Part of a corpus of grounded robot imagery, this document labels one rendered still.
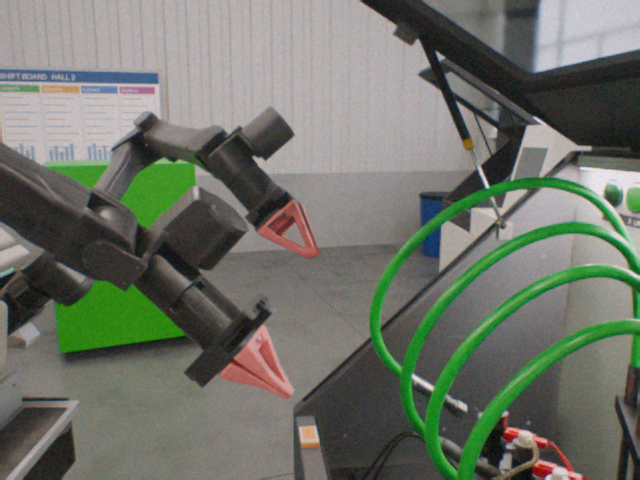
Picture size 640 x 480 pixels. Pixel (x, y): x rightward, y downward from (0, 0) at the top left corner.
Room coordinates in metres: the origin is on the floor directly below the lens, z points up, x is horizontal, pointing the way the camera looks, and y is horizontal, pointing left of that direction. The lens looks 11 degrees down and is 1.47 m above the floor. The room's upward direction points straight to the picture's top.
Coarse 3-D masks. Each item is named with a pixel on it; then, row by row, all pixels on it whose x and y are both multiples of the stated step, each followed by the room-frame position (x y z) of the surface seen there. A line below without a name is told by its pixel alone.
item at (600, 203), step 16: (544, 176) 0.71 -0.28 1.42; (480, 192) 0.69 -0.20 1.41; (496, 192) 0.69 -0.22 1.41; (576, 192) 0.71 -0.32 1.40; (592, 192) 0.71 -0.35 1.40; (448, 208) 0.69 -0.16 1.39; (464, 208) 0.69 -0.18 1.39; (608, 208) 0.71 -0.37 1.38; (432, 224) 0.68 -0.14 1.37; (624, 224) 0.72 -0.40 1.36; (416, 240) 0.68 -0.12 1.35; (400, 256) 0.68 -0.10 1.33; (384, 272) 0.68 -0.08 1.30; (384, 288) 0.68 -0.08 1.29; (384, 352) 0.68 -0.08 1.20; (400, 368) 0.68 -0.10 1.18
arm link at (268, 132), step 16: (272, 112) 0.82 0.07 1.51; (208, 128) 0.88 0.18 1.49; (240, 128) 0.85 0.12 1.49; (256, 128) 0.81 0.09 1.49; (272, 128) 0.81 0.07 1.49; (288, 128) 0.82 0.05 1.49; (208, 144) 0.84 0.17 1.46; (240, 144) 0.86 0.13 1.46; (256, 144) 0.80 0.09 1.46; (272, 144) 0.81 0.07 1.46
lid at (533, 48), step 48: (384, 0) 0.97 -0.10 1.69; (432, 0) 0.90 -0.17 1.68; (480, 0) 0.81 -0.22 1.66; (528, 0) 0.73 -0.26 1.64; (576, 0) 0.67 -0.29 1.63; (624, 0) 0.62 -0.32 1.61; (480, 48) 0.97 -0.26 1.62; (528, 48) 0.86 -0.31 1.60; (576, 48) 0.77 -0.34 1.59; (624, 48) 0.70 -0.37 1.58; (528, 96) 1.00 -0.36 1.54; (576, 96) 0.87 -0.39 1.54; (624, 96) 0.78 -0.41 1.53; (576, 144) 1.09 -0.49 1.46; (624, 144) 0.94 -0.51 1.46
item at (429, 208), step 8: (424, 192) 7.13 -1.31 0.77; (432, 192) 7.09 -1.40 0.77; (440, 192) 7.10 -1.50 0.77; (448, 192) 7.10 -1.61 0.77; (424, 200) 6.79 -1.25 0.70; (432, 200) 6.71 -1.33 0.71; (440, 200) 6.66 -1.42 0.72; (424, 208) 6.80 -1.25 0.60; (432, 208) 6.70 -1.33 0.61; (440, 208) 6.66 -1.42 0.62; (424, 216) 6.81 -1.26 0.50; (432, 216) 6.71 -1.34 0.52; (424, 224) 6.81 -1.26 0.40; (440, 232) 6.68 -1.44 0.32; (424, 240) 6.82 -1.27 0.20; (432, 240) 6.72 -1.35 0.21; (440, 240) 6.68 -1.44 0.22; (424, 248) 6.83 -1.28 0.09; (432, 248) 6.73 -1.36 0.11; (432, 256) 6.74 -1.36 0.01
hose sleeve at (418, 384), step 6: (414, 378) 0.68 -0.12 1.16; (420, 378) 0.69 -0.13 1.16; (414, 384) 0.68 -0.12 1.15; (420, 384) 0.68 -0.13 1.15; (426, 384) 0.68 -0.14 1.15; (420, 390) 0.68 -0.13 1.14; (426, 390) 0.68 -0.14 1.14; (432, 390) 0.68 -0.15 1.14; (426, 396) 0.68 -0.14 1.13; (444, 402) 0.68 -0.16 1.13; (450, 402) 0.69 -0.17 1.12; (456, 402) 0.69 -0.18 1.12; (444, 408) 0.69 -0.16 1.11; (450, 408) 0.68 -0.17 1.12
